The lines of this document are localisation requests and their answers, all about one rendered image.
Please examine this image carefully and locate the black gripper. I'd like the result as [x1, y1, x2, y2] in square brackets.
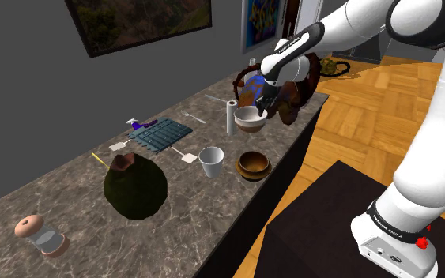
[255, 81, 281, 118]

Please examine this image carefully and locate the white paper towel roll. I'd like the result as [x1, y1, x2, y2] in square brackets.
[226, 99, 239, 137]

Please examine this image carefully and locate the glass jar with wooden ends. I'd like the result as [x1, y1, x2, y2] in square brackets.
[13, 214, 71, 259]

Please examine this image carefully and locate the purple spray bottle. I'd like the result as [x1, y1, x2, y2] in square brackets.
[126, 117, 159, 131]

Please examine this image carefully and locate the colourful wall picture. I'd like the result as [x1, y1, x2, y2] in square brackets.
[240, 0, 285, 55]

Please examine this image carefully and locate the dark brown ringed basket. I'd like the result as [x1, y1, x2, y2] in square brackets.
[232, 52, 322, 126]

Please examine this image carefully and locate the blue-grey ribbed drying mat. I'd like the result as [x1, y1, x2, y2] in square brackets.
[127, 117, 194, 154]

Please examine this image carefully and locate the white cup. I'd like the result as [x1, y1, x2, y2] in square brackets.
[198, 146, 225, 179]

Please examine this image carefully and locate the white spatula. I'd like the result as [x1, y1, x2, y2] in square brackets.
[169, 145, 198, 164]
[108, 138, 132, 152]

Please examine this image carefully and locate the silver fork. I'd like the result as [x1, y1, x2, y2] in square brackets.
[180, 109, 208, 125]

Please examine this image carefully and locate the dark green sack brown top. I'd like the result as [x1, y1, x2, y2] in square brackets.
[103, 152, 168, 221]

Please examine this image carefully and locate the grey cabinet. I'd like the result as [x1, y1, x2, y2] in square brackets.
[331, 33, 386, 65]

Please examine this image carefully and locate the white bowl with brown base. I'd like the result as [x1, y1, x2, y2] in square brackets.
[233, 105, 268, 133]

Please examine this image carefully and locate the landscape wall picture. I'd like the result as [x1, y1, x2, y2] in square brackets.
[64, 0, 213, 59]

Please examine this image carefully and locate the silver knife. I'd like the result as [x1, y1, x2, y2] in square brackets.
[204, 94, 229, 104]

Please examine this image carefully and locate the olive green object black hoop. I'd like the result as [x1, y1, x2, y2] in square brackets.
[319, 57, 353, 78]

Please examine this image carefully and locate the brown wooden bowl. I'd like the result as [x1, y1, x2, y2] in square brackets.
[235, 150, 273, 182]

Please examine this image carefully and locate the dark robot stand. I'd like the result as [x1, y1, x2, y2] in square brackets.
[253, 160, 445, 278]

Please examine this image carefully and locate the yellow pencil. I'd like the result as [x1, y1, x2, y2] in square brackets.
[91, 152, 111, 171]

